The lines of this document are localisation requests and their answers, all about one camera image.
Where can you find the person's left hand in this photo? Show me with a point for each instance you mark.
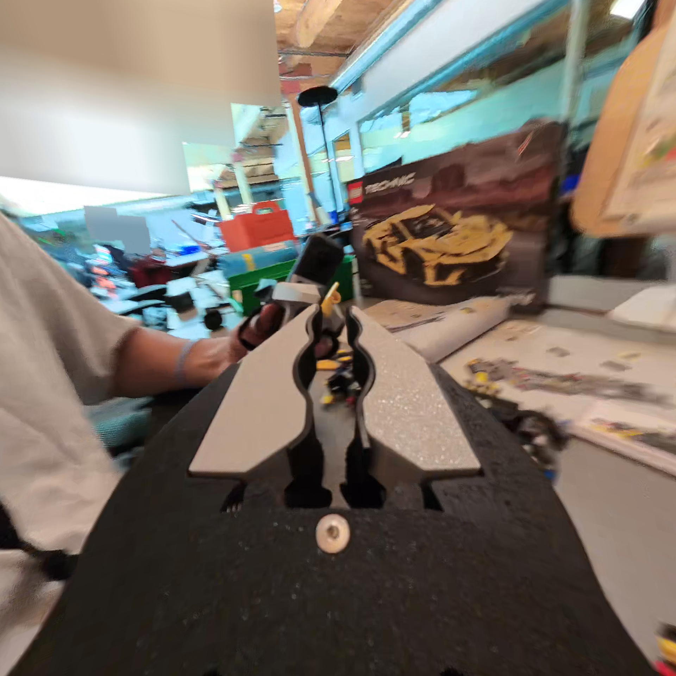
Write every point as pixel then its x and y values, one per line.
pixel 266 325

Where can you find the person's white shirt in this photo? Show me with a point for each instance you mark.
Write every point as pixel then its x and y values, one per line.
pixel 47 369

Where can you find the lego set box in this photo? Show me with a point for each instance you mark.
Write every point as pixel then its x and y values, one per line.
pixel 459 211

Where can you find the yellow lego piece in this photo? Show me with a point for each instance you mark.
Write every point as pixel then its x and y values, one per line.
pixel 331 300

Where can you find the blue wristband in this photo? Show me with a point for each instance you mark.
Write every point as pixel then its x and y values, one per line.
pixel 183 364

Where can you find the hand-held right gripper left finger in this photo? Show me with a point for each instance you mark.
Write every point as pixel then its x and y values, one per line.
pixel 253 412

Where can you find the lego car chassis assembly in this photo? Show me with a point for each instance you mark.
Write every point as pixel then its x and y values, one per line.
pixel 528 428

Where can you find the green plastic bin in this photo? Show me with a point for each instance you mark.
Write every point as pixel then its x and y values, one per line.
pixel 248 288

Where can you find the orange carry bag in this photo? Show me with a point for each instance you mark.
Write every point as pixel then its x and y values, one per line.
pixel 256 230

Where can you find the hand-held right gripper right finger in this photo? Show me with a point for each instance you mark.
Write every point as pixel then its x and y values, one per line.
pixel 417 417

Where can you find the tan document board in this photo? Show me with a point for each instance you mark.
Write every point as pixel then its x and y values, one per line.
pixel 607 158

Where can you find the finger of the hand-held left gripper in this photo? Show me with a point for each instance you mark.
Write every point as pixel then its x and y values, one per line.
pixel 295 297

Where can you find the lego instruction booklet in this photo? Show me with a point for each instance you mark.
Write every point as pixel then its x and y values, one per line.
pixel 554 343

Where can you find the black pole lamp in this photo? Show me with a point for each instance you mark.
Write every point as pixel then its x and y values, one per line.
pixel 318 96

